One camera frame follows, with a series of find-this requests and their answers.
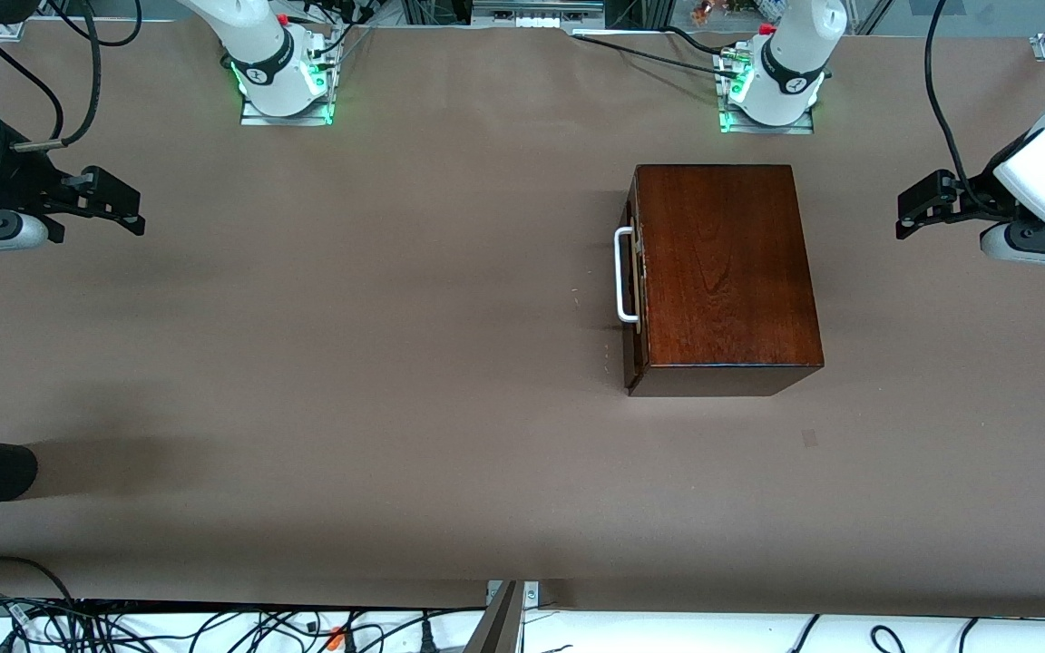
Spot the wooden drawer with white handle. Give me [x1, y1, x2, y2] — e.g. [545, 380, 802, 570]
[614, 213, 649, 364]

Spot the dark wooden cabinet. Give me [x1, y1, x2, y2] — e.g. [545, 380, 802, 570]
[624, 164, 825, 397]

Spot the grey power strip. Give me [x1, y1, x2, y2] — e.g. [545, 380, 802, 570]
[471, 0, 607, 32]

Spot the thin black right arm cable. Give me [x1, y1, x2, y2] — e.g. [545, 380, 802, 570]
[0, 22, 66, 141]

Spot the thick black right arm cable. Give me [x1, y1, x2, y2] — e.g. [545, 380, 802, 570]
[58, 0, 104, 148]

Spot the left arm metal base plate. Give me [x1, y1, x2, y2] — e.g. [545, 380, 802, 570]
[718, 50, 816, 136]

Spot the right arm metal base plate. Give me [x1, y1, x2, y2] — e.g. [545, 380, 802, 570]
[239, 86, 336, 127]

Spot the short black table cable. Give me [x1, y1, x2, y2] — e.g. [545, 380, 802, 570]
[663, 25, 741, 57]

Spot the long black table cable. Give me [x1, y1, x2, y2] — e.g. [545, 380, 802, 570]
[571, 33, 734, 73]

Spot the arched black cable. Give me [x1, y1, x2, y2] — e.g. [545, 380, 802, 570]
[0, 555, 79, 607]

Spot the aluminium frame bracket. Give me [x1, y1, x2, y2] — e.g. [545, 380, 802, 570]
[464, 580, 542, 653]

